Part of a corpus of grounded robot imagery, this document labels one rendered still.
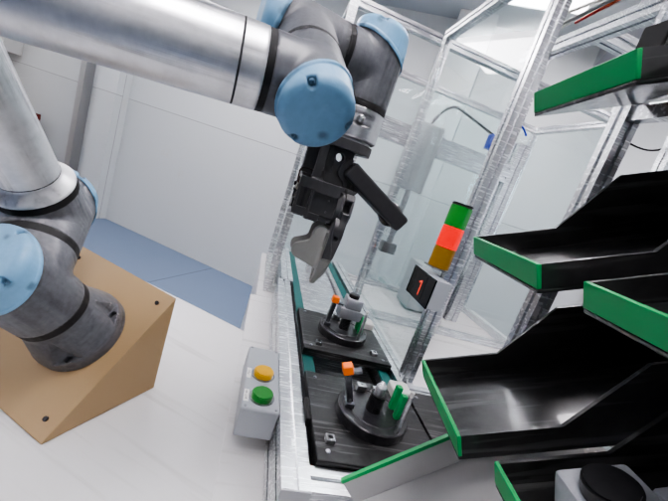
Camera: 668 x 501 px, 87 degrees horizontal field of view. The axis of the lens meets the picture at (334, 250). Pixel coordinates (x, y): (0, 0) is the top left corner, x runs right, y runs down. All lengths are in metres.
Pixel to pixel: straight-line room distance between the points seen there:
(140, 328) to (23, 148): 0.34
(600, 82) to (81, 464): 0.79
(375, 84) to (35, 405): 0.72
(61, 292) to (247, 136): 3.41
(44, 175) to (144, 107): 4.22
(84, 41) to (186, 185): 4.02
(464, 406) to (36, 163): 0.64
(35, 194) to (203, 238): 3.59
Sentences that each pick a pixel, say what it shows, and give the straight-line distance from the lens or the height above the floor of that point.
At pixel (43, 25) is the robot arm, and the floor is 1.42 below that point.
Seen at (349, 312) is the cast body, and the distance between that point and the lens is 0.99.
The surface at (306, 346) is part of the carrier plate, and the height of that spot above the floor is 0.97.
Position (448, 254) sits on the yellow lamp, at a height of 1.30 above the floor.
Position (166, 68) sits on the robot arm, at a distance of 0.35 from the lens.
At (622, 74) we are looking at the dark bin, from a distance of 0.35.
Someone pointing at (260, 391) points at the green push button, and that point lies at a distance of 0.71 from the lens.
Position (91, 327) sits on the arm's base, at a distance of 0.73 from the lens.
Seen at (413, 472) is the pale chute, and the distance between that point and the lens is 0.55.
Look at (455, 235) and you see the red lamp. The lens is 0.84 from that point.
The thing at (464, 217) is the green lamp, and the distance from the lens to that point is 0.84.
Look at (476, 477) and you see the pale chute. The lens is 0.53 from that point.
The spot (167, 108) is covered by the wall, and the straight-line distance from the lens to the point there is 4.64.
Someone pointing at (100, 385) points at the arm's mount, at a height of 0.93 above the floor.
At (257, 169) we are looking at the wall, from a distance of 3.84.
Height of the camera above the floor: 1.38
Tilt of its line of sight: 11 degrees down
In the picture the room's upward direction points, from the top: 19 degrees clockwise
